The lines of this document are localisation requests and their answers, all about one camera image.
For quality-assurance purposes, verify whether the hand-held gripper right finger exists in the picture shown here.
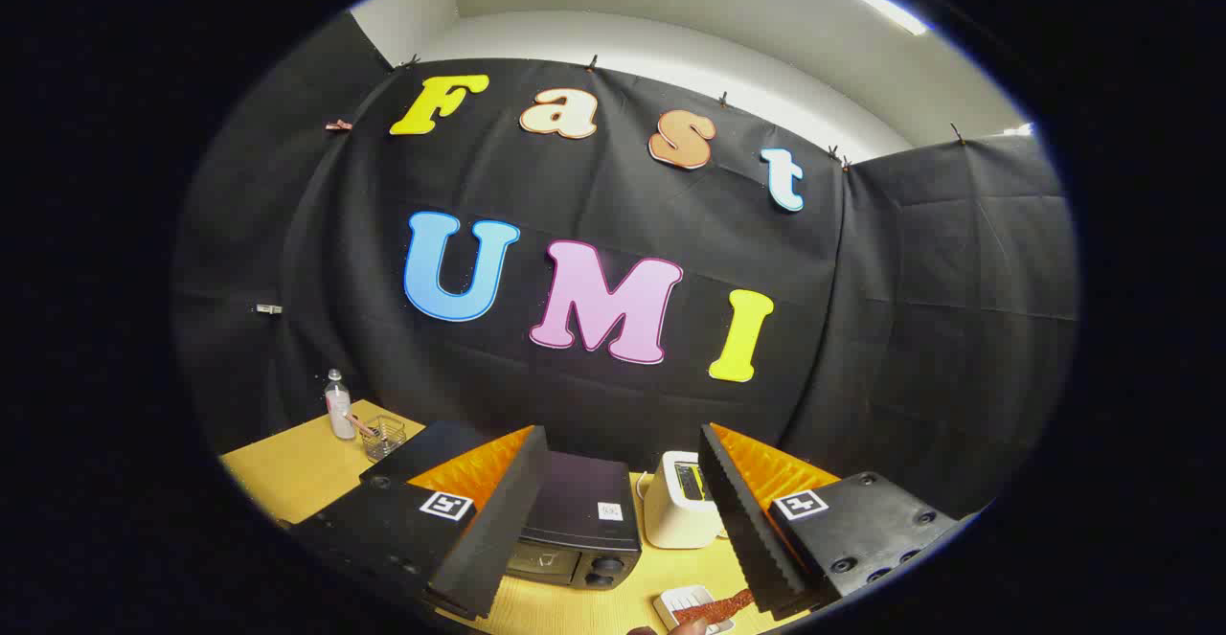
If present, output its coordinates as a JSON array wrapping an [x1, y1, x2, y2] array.
[[697, 422, 960, 622]]

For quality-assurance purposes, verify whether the brown meat slice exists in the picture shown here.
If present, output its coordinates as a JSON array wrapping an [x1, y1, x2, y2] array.
[[675, 589, 758, 626]]

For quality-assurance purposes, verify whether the black toaster oven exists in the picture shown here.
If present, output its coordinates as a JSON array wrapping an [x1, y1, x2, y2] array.
[[359, 420, 643, 590]]

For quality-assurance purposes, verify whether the wire mesh basket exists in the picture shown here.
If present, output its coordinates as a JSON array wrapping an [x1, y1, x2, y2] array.
[[359, 415, 408, 464]]

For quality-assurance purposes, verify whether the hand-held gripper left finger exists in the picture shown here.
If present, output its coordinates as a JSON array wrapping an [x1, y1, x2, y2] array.
[[290, 424, 552, 622]]

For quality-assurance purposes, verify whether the black backdrop cloth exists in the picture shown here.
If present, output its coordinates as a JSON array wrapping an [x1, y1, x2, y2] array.
[[172, 12, 1081, 521]]

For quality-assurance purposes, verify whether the white slot toaster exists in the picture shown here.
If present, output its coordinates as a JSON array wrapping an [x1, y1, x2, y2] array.
[[640, 450, 729, 550]]

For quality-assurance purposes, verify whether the clear plastic bottle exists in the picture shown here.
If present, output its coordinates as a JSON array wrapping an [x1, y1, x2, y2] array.
[[324, 369, 357, 441]]

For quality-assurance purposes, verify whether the white rectangular dish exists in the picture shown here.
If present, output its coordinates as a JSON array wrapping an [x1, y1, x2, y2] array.
[[654, 585, 737, 634]]

